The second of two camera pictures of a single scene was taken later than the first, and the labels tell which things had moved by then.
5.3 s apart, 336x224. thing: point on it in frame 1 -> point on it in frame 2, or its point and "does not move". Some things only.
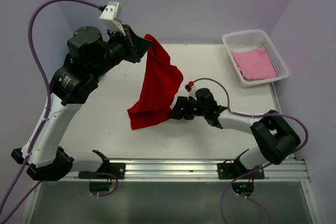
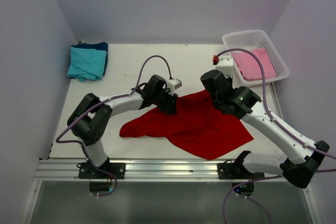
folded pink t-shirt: x=254 y=64 does not move
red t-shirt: x=161 y=82 -> x=197 y=124
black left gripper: x=132 y=44 -> x=169 y=102
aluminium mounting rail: x=198 y=170 does not move
